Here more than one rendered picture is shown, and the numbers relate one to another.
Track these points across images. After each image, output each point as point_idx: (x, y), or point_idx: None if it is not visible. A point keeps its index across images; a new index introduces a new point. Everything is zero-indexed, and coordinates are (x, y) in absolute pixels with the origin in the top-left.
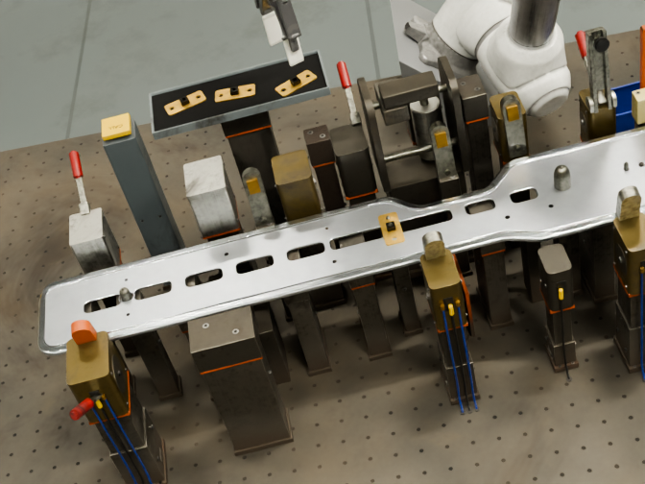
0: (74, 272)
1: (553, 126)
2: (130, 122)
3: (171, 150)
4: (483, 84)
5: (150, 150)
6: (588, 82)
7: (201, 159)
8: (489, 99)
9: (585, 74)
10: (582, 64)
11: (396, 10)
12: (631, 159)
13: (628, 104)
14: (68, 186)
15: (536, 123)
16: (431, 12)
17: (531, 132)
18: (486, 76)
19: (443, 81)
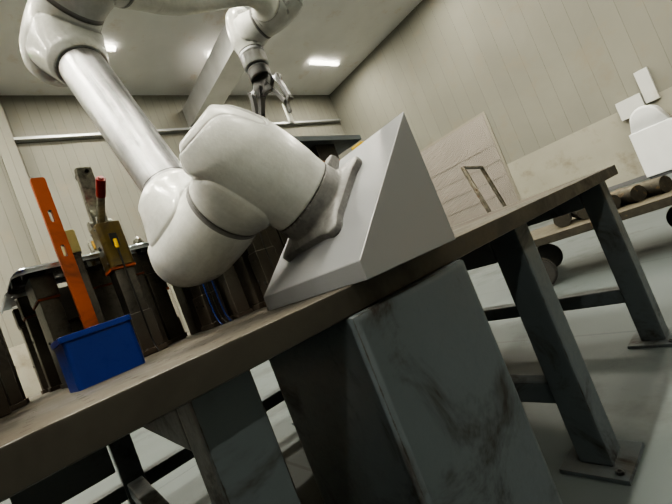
0: (451, 228)
1: (209, 335)
2: (356, 145)
3: (514, 206)
4: (291, 267)
5: (526, 201)
6: (165, 359)
7: (484, 218)
8: (277, 277)
9: (170, 358)
10: (179, 356)
11: (369, 141)
12: (92, 261)
13: (98, 361)
14: (527, 199)
15: (231, 326)
16: (383, 168)
17: (234, 324)
18: (301, 270)
19: None
